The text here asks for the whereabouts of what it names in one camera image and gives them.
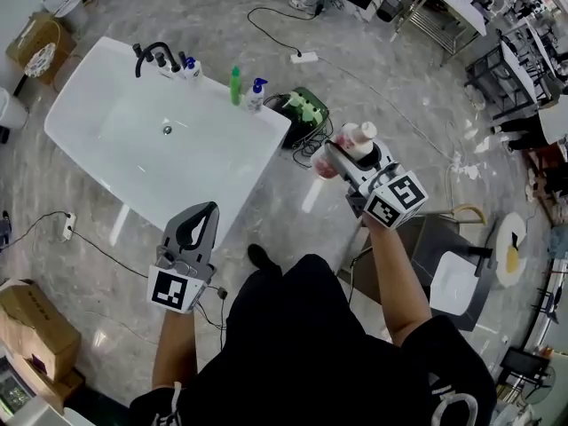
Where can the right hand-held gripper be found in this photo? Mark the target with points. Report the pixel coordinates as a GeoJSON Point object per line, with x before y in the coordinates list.
{"type": "Point", "coordinates": [395, 198]}

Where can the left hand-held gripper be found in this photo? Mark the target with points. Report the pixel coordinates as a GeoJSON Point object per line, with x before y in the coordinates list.
{"type": "Point", "coordinates": [168, 289]}

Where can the pink bottle with white cap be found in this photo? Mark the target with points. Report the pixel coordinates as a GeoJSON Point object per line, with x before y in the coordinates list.
{"type": "Point", "coordinates": [359, 142]}

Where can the white bathtub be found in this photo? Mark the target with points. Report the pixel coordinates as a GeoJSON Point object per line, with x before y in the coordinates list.
{"type": "Point", "coordinates": [133, 149]}

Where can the person's right forearm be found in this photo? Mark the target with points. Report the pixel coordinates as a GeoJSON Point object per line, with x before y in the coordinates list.
{"type": "Point", "coordinates": [395, 282]}

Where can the person's left forearm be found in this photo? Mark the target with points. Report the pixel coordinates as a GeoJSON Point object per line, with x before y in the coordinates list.
{"type": "Point", "coordinates": [175, 349]}

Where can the black bathtub faucet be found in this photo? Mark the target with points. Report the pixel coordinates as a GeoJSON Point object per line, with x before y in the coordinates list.
{"type": "Point", "coordinates": [158, 57]}

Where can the person's left shoe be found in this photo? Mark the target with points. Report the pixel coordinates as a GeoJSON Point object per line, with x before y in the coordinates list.
{"type": "Point", "coordinates": [259, 255]}

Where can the green camouflage case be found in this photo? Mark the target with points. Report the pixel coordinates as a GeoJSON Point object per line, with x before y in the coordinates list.
{"type": "Point", "coordinates": [306, 109]}

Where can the black vanity cabinet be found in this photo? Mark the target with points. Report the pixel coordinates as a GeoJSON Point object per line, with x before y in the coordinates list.
{"type": "Point", "coordinates": [439, 238]}

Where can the white power strip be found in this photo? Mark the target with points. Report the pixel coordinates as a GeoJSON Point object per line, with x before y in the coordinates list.
{"type": "Point", "coordinates": [306, 57]}
{"type": "Point", "coordinates": [68, 226]}

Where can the yellow curved chair back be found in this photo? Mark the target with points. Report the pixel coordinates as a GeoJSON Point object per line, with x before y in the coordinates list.
{"type": "Point", "coordinates": [470, 207]}

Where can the white bottle blue pump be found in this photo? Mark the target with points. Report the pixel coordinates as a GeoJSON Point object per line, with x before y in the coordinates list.
{"type": "Point", "coordinates": [254, 100]}

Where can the green bottle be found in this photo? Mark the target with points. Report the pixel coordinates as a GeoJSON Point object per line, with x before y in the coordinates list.
{"type": "Point", "coordinates": [235, 89]}

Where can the black mesh waste bin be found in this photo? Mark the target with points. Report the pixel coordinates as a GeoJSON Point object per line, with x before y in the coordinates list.
{"type": "Point", "coordinates": [390, 9]}

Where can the black basin faucet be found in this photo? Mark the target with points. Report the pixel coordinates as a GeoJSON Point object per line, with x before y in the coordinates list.
{"type": "Point", "coordinates": [483, 253]}

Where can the white washbasin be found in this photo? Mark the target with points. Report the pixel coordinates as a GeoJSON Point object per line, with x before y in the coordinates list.
{"type": "Point", "coordinates": [455, 286]}

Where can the round white yellow cushion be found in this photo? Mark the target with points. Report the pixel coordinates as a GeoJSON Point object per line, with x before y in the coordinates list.
{"type": "Point", "coordinates": [506, 229]}

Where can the person's black clothing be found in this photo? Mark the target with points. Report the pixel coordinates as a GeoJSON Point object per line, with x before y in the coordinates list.
{"type": "Point", "coordinates": [310, 349]}

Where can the white bottle blue label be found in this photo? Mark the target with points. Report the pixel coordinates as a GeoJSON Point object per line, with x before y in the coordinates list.
{"type": "Point", "coordinates": [193, 71]}

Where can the large cardboard box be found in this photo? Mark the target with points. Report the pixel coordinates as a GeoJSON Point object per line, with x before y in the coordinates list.
{"type": "Point", "coordinates": [40, 322]}

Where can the small cardboard box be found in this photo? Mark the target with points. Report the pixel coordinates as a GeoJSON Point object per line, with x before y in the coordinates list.
{"type": "Point", "coordinates": [62, 384]}

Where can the white toilet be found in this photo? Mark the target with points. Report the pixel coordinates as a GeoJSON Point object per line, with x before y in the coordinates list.
{"type": "Point", "coordinates": [11, 109]}
{"type": "Point", "coordinates": [71, 9]}

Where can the white box unit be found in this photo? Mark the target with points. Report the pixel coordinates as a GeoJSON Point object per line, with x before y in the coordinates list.
{"type": "Point", "coordinates": [44, 415]}

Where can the round patterned basin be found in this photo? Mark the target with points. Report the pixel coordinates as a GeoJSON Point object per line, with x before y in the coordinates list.
{"type": "Point", "coordinates": [40, 60]}

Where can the small black monitor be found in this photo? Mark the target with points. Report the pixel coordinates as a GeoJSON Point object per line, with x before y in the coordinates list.
{"type": "Point", "coordinates": [523, 364]}

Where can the black frame white top cart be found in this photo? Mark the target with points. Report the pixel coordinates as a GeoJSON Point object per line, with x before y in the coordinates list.
{"type": "Point", "coordinates": [517, 67]}

